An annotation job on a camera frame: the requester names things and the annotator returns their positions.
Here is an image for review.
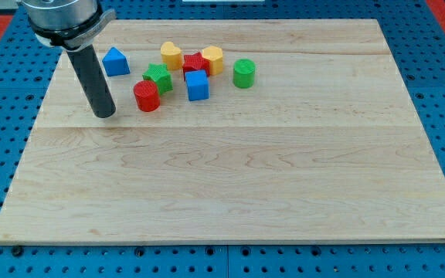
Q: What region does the yellow heart block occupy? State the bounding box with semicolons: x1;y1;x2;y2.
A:
160;41;183;70

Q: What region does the yellow hexagon block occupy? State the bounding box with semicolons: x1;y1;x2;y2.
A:
202;46;224;76

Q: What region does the green star block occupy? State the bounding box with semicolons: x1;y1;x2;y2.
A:
142;63;173;95

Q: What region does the red star block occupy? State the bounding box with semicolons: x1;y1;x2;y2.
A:
182;52;210;80

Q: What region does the light wooden board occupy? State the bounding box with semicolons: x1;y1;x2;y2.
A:
0;19;445;246

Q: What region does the green cylinder block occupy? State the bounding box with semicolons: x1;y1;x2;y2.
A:
233;59;256;89

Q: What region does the blue cube block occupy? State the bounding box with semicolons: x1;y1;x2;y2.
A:
185;70;209;101

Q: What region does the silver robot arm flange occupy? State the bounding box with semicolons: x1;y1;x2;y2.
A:
17;0;117;52

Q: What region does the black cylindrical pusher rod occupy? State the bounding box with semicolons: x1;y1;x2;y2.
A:
67;45;116;118

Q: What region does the blue triangle block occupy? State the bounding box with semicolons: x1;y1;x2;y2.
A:
102;47;130;76

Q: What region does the red cylinder block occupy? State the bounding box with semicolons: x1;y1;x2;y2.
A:
133;80;160;112

